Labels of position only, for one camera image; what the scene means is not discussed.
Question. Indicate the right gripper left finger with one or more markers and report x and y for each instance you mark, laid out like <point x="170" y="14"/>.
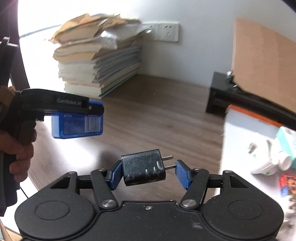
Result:
<point x="103" y="183"/>

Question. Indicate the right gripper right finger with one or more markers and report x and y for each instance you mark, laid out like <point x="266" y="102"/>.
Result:
<point x="194" y="181"/>

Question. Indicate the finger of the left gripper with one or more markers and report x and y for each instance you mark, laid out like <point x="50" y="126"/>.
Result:
<point x="92" y="108"/>

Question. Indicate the blue small box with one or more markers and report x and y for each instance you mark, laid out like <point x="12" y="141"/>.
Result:
<point x="72" y="125"/>

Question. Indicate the black USB charger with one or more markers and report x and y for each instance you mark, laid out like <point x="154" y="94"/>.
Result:
<point x="144" y="167"/>

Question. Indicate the white pill bottle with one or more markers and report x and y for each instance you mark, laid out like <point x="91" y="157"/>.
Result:
<point x="280" y="158"/>

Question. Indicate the playing card box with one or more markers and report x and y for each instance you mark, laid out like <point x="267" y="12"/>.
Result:
<point x="287" y="185"/>

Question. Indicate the teal product box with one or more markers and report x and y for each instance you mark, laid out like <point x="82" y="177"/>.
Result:
<point x="287" y="139"/>

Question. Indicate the person's left hand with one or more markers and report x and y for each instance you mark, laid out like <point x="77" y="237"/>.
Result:
<point x="20" y="167"/>

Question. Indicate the stack of books and papers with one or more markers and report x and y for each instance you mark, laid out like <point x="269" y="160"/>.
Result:
<point x="96" y="54"/>

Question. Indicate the black monitor riser shelf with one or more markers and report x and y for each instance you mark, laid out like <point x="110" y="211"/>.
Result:
<point x="224" y="92"/>

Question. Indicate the metal stand knob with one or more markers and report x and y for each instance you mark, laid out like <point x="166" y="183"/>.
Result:
<point x="229" y="74"/>

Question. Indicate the wooden book stand board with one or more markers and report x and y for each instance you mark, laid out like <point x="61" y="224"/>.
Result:
<point x="263" y="63"/>

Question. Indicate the white wall socket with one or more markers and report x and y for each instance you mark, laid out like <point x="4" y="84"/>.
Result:
<point x="151" y="31"/>
<point x="169" y="31"/>

